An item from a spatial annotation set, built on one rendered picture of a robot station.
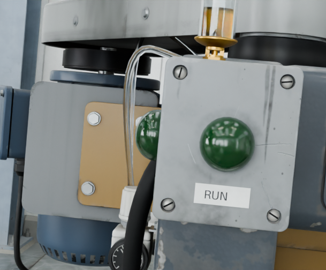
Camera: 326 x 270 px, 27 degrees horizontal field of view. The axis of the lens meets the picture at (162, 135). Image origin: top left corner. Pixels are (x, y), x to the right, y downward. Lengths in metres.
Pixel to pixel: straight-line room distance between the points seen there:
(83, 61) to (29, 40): 4.91
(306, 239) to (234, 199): 0.31
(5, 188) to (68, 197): 4.61
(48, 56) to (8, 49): 0.50
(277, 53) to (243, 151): 0.19
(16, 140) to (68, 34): 0.14
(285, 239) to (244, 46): 0.22
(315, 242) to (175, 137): 0.33
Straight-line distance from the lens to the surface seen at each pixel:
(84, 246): 0.86
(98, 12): 0.76
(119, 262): 0.63
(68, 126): 0.82
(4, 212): 5.46
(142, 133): 0.38
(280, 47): 0.53
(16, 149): 0.85
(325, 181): 0.42
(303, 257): 0.73
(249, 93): 0.37
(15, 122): 0.85
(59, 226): 0.87
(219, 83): 0.37
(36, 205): 0.84
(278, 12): 0.54
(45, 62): 5.78
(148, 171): 0.43
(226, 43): 0.44
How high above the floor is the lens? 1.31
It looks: 3 degrees down
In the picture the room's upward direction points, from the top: 5 degrees clockwise
